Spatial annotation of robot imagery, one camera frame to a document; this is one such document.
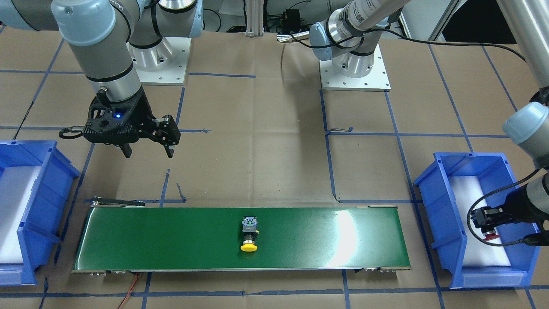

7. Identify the red mushroom push button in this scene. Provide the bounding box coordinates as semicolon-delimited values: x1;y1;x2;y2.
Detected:
481;227;500;241

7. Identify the white foam pad bin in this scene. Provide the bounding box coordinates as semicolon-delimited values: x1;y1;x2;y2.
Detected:
448;175;512;267
0;166;40;264

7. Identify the green conveyor belt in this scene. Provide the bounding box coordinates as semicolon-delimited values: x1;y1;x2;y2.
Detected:
72;206;412;273

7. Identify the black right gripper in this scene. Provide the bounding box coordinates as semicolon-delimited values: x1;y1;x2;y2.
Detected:
82;87;181;158

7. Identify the yellow mushroom push button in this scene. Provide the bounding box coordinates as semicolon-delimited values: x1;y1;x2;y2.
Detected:
240;216;259;252

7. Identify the aluminium frame post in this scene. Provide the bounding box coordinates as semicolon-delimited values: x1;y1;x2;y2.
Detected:
243;0;268;37

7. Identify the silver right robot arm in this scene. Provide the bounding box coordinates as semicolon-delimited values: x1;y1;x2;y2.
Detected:
1;0;203;158

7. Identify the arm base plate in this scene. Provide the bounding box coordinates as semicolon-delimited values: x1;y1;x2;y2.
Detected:
126;37;192;86
319;45;392;92

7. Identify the black braided cable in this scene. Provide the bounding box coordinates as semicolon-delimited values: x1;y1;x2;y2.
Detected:
467;167;543;248

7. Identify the blue storage bin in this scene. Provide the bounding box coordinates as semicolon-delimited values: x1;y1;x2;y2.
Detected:
0;140;80;286
414;152;548;289

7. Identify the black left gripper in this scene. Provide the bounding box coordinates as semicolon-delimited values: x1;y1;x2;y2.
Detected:
471;188;538;227

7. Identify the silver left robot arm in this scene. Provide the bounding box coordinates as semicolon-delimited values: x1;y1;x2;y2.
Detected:
308;0;548;170

